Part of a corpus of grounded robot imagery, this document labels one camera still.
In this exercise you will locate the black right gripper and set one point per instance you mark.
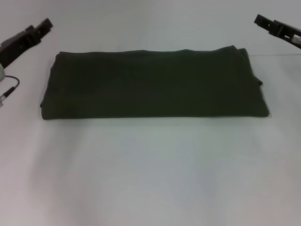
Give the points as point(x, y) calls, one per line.
point(292, 35)

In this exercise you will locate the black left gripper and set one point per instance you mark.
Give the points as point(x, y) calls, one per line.
point(16, 46)

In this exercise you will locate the dark green shirt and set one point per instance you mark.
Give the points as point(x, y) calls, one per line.
point(152, 82)

